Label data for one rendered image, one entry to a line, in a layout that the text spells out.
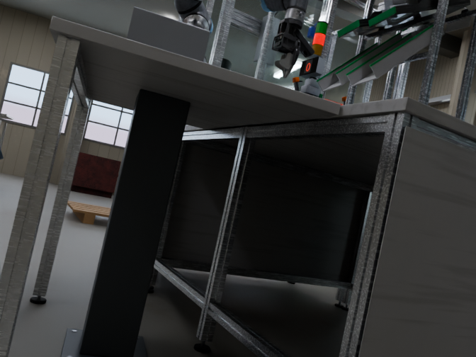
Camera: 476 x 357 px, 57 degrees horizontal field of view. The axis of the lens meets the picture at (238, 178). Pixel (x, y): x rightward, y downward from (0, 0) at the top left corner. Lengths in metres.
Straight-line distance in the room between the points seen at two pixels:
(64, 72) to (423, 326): 0.99
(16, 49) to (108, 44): 9.44
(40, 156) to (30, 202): 0.10
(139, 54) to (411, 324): 0.86
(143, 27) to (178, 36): 0.11
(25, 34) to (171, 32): 9.17
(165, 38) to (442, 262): 0.98
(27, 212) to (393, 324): 0.83
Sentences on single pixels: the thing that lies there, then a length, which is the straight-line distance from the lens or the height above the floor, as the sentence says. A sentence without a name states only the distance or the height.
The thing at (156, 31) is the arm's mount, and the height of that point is 1.00.
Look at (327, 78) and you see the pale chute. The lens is 1.58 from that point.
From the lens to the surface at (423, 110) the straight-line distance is 1.06.
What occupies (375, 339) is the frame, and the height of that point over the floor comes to 0.33.
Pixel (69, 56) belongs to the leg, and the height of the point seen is 0.79.
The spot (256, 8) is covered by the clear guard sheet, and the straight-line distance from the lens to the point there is 3.31.
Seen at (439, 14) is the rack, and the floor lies 1.22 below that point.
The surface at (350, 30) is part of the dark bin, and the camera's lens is 1.58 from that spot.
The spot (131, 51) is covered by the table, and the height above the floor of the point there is 0.83.
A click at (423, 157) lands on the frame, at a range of 1.06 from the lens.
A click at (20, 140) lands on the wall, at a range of 10.17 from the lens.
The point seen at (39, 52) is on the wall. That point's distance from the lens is 10.38.
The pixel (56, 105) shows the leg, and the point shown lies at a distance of 1.03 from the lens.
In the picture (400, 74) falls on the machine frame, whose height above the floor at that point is 1.55.
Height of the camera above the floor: 0.57
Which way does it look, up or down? 2 degrees up
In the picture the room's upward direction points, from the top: 12 degrees clockwise
